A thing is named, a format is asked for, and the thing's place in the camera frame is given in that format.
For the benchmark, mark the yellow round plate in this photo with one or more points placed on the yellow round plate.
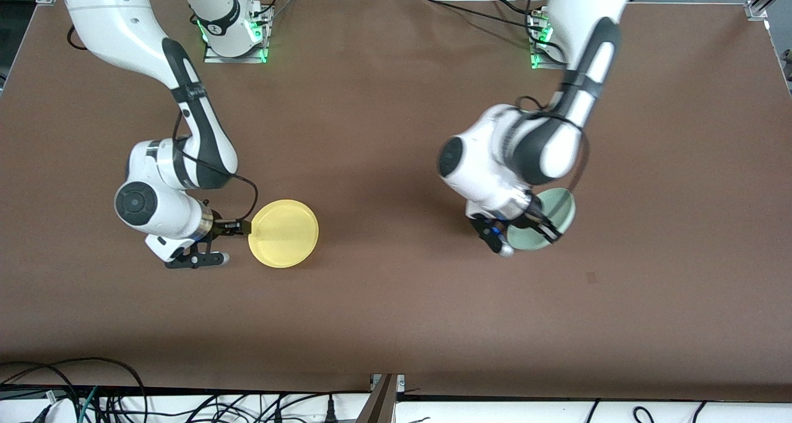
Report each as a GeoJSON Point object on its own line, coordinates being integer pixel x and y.
{"type": "Point", "coordinates": [288, 234]}

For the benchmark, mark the brown table cover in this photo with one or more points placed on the brown table cover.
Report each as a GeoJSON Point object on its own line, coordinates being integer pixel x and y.
{"type": "Point", "coordinates": [396, 318]}

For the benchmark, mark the white lower shelf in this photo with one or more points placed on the white lower shelf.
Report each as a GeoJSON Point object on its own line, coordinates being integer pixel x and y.
{"type": "Point", "coordinates": [495, 412]}

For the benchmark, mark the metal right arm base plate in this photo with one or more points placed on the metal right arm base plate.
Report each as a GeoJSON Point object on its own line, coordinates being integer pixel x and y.
{"type": "Point", "coordinates": [213, 59]}

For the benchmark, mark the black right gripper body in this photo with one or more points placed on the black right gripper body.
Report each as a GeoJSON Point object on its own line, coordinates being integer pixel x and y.
{"type": "Point", "coordinates": [224, 227]}

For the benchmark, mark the aluminium frame post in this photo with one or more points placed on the aluminium frame post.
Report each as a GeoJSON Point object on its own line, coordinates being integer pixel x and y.
{"type": "Point", "coordinates": [380, 404]}

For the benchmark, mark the black power plug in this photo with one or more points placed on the black power plug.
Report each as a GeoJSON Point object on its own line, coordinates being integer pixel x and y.
{"type": "Point", "coordinates": [330, 410]}

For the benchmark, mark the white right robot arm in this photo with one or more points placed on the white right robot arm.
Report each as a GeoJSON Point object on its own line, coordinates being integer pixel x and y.
{"type": "Point", "coordinates": [111, 15]}

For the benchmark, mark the pale green round plate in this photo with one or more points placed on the pale green round plate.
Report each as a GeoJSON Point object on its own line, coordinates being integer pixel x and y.
{"type": "Point", "coordinates": [557, 209]}

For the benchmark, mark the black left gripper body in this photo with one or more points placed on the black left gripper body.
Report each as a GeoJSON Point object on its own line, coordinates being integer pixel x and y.
{"type": "Point", "coordinates": [536, 216]}

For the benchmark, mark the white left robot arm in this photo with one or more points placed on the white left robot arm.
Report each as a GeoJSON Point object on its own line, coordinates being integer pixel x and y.
{"type": "Point", "coordinates": [489, 157]}

